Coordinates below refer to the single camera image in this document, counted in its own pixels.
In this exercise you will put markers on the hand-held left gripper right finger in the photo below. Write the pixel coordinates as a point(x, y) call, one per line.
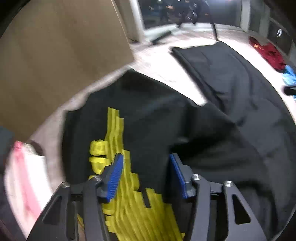
point(178, 176)

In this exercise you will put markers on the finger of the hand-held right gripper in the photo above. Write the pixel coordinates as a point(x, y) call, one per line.
point(291, 90)

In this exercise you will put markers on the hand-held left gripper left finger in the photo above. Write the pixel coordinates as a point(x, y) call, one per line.
point(115, 176)

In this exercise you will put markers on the black shirt with yellow print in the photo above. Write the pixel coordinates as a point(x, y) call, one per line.
point(219, 115)

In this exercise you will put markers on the light blue garment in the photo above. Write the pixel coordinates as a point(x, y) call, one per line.
point(290, 76)

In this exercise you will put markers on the dark red garment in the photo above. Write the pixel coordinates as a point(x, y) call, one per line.
point(270, 53)

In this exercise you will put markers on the white garment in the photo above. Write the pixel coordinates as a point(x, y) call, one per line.
point(46, 185)

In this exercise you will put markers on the pink garment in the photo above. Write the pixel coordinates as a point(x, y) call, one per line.
point(25, 176)

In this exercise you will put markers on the dark grey cloth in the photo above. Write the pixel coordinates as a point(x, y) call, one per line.
point(5, 143)

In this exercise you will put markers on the brown cardboard box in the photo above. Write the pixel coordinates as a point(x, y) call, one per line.
point(57, 58)

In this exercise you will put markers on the white window frame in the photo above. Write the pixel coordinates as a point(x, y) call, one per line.
point(138, 20)

